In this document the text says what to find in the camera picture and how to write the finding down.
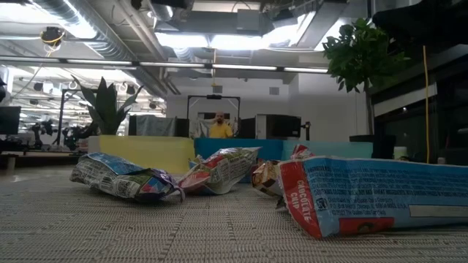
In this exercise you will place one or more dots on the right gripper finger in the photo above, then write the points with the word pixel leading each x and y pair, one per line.
pixel 398 22

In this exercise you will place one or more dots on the red white granola bar wrapper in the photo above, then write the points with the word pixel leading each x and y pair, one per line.
pixel 219 171
pixel 300 151

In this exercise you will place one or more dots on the blue chocolate chip bar wrapper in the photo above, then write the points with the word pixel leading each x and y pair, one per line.
pixel 365 193

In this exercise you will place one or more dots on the brown white granola bar wrapper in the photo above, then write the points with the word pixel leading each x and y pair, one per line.
pixel 265 179

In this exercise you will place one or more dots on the black background robot arm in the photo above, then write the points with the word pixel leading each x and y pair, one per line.
pixel 75 135
pixel 42 129

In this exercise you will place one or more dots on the leafy green tree plant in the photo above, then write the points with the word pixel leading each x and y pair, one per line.
pixel 358 55

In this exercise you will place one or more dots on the white cup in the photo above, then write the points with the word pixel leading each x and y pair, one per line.
pixel 400 152

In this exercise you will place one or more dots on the teal plastic bin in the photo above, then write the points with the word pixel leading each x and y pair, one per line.
pixel 340 149

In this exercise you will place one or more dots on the black monitor stand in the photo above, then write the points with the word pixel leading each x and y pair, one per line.
pixel 307 129

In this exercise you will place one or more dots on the black cabinet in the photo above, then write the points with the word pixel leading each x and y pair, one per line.
pixel 285 126

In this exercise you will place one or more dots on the blue plastic bin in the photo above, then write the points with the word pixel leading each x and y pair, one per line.
pixel 272 148

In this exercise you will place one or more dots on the person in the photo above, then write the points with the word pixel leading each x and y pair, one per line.
pixel 220 130

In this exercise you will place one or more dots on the long ceiling light strip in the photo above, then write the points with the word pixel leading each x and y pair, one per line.
pixel 172 64

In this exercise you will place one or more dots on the grey cloth screen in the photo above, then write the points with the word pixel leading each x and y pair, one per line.
pixel 153 126

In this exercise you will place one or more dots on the yellow plastic bin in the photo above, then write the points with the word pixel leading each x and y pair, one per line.
pixel 146 151

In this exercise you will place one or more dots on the snake plant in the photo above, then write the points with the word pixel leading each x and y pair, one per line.
pixel 106 109

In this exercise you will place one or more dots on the white planter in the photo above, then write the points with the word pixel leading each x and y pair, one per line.
pixel 93 144

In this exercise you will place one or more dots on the white woven table mat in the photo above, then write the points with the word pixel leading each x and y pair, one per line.
pixel 109 233

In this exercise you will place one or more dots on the low wooden bench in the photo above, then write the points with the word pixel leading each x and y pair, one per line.
pixel 36 155

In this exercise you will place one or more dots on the black monitor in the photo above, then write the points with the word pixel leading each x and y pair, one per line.
pixel 9 120

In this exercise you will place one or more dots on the black rig frame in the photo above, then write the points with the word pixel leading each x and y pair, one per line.
pixel 214 96

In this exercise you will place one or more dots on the silver ribbed ceiling duct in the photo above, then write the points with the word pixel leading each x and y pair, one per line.
pixel 91 29

